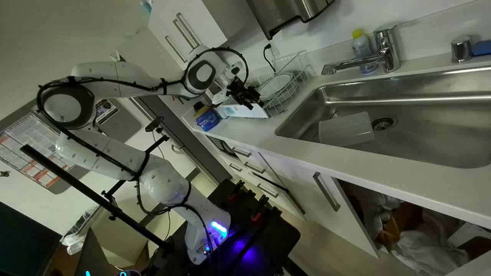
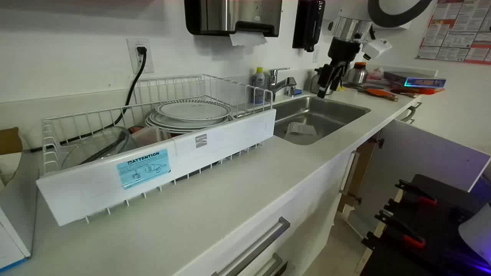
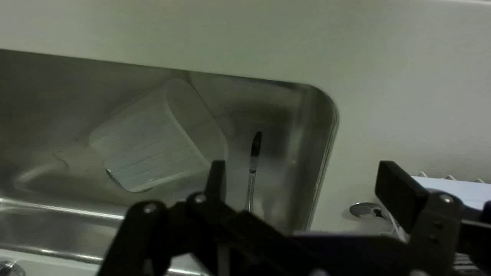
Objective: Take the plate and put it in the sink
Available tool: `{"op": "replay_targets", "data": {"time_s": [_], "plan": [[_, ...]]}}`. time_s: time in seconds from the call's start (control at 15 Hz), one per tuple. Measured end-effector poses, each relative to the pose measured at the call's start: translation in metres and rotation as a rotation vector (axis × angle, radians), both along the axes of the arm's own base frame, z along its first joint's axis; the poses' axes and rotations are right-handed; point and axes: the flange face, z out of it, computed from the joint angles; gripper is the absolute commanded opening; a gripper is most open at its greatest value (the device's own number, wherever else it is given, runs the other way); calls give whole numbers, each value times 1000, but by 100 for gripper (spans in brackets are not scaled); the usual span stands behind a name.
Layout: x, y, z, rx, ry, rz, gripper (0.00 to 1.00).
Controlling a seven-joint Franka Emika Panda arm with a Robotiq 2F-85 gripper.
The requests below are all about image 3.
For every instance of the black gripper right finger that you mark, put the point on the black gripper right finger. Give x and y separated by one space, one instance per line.
439 222

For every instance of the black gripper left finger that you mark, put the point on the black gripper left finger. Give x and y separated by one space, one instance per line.
152 234

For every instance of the stainless steel sink basin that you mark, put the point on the stainless steel sink basin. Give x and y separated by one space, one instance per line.
83 139

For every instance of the dark handled knife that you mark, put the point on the dark handled knife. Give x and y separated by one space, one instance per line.
255 153

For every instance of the translucent plastic container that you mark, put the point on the translucent plastic container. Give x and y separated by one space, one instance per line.
163 136

